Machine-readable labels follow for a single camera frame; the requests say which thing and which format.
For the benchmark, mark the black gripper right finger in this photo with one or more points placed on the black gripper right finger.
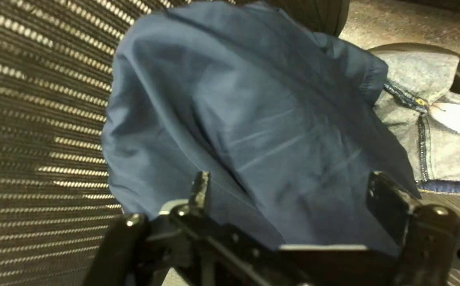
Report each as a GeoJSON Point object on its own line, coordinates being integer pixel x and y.
{"type": "Point", "coordinates": [437, 248]}

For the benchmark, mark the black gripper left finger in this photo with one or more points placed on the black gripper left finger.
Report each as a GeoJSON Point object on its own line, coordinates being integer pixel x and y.
{"type": "Point", "coordinates": [145, 248]}

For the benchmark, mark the blue jean jacket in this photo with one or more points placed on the blue jean jacket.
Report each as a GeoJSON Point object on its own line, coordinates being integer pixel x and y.
{"type": "Point", "coordinates": [240, 116]}

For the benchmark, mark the black mesh office chair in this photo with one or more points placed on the black mesh office chair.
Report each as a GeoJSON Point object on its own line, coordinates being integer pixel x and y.
{"type": "Point", "coordinates": [40, 132]}

